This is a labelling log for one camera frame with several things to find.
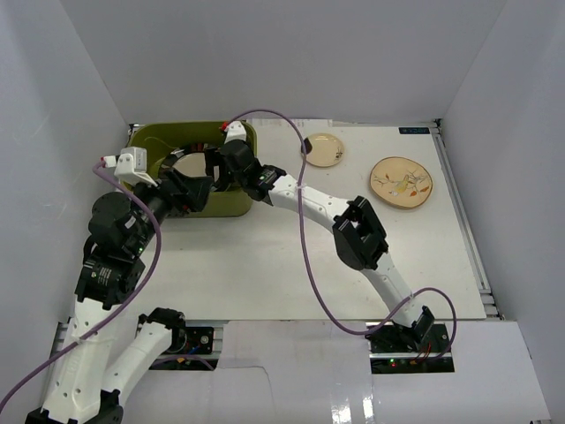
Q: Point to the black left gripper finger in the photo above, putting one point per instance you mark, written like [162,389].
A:
[171,181]
[194,193]

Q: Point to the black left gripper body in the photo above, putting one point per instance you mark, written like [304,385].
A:
[175,190]

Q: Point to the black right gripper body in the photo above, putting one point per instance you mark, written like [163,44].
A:
[229,177]

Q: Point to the dark striped rim plate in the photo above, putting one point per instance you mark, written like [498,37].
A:
[188,159]

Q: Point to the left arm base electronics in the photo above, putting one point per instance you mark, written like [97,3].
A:
[193,350]

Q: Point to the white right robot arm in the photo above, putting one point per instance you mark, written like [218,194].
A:
[360,238]

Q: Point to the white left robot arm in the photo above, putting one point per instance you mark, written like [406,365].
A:
[87,387]

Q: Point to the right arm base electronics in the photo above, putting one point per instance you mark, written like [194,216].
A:
[392,354]

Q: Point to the green plastic bin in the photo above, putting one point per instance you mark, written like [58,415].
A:
[161,138]

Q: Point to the small cream plate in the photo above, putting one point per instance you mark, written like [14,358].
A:
[323,150]

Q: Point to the tan bird pattern plate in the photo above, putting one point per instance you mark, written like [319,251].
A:
[401,182]

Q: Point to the blue table label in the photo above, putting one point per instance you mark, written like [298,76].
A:
[413,130]

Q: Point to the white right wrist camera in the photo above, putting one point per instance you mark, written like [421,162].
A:
[233,131]

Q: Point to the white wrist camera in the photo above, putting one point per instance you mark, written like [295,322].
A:
[233,131]
[130,166]

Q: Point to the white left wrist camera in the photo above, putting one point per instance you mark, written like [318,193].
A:
[130,166]

